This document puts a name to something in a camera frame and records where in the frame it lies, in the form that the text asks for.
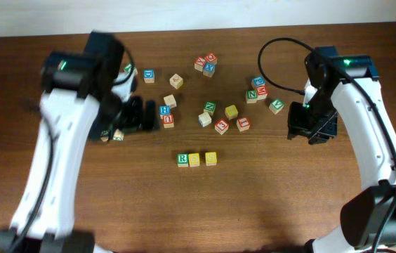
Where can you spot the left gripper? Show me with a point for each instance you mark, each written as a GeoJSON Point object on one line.
{"type": "Point", "coordinates": [128, 117]}

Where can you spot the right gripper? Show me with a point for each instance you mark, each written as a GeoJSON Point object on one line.
{"type": "Point", "coordinates": [319, 131]}

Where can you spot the green R block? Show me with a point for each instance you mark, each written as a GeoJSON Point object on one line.
{"type": "Point", "coordinates": [182, 160]}

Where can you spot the yellow S block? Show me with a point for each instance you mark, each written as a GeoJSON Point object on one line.
{"type": "Point", "coordinates": [194, 159]}

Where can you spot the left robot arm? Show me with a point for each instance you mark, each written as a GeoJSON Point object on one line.
{"type": "Point", "coordinates": [85, 97]}

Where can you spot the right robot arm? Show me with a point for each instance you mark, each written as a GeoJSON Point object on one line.
{"type": "Point", "coordinates": [347, 88]}

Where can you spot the plain block green bottom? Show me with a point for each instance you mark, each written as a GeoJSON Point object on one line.
{"type": "Point", "coordinates": [118, 135]}

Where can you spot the blue H block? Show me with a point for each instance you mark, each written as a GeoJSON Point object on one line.
{"type": "Point", "coordinates": [164, 110]}

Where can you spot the green V block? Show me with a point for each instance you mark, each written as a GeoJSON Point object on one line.
{"type": "Point", "coordinates": [276, 106]}

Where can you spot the red U block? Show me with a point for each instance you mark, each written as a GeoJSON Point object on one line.
{"type": "Point", "coordinates": [168, 121]}

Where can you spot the green B block lower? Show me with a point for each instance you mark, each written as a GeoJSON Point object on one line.
{"type": "Point", "coordinates": [104, 136]}

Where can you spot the plain wooden block centre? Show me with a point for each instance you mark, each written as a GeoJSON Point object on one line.
{"type": "Point", "coordinates": [170, 101]}

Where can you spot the blue D block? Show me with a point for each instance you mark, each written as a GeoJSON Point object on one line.
{"type": "Point", "coordinates": [148, 76]}

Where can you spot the green P block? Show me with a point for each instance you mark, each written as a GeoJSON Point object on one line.
{"type": "Point", "coordinates": [129, 67]}

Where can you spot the red M block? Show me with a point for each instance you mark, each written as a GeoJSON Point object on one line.
{"type": "Point", "coordinates": [262, 92]}

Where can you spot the plain picture block top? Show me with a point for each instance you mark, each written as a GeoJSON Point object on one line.
{"type": "Point", "coordinates": [176, 81]}

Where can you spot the green N block right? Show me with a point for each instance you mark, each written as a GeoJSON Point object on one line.
{"type": "Point", "coordinates": [251, 96]}

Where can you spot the green n block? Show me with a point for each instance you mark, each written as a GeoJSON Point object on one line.
{"type": "Point", "coordinates": [251, 96]}
{"type": "Point", "coordinates": [210, 107]}

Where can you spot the blue P block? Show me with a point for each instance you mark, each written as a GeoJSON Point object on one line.
{"type": "Point", "coordinates": [257, 81]}

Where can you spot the red I block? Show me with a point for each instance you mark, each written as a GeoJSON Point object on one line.
{"type": "Point", "coordinates": [243, 123]}

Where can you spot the white blue-edged block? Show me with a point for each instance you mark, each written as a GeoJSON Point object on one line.
{"type": "Point", "coordinates": [204, 119]}

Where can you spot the green N block centre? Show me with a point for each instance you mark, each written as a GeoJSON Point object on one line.
{"type": "Point", "coordinates": [210, 107]}

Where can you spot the red 3 block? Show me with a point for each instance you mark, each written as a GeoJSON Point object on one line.
{"type": "Point", "coordinates": [221, 126]}

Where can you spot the red Y block top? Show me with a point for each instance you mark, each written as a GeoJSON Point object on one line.
{"type": "Point", "coordinates": [199, 63]}

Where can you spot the blue X block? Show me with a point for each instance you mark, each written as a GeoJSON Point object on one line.
{"type": "Point", "coordinates": [209, 69]}

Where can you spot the red Q block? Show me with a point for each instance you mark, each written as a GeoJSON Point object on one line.
{"type": "Point", "coordinates": [211, 58]}

